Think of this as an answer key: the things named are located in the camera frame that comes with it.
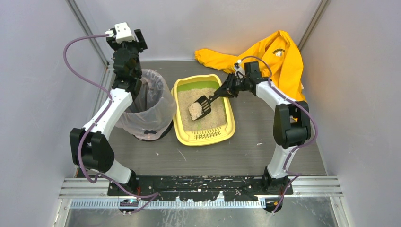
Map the white litter clump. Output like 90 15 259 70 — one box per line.
188 102 202 121

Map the bin with pink bag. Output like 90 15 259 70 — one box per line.
115 69 177 141

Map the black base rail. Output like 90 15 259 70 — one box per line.
124 175 293 202

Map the purple cable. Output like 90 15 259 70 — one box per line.
63 29 160 214
236 55 319 214

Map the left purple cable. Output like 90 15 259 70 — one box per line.
63 29 160 214

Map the cat litter sand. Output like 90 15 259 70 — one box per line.
177 87 227 131

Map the yellow green litter box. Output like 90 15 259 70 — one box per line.
171 74 235 146

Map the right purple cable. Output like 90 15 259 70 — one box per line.
236 55 319 214

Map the black litter scoop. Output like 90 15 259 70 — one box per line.
188 94 220 121

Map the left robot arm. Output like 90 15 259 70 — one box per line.
63 26 147 192

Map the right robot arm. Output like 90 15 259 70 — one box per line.
211 61 312 190

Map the yellow sweatshirt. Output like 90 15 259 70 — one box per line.
194 30 306 101

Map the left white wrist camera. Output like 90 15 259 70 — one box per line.
105 22 136 44

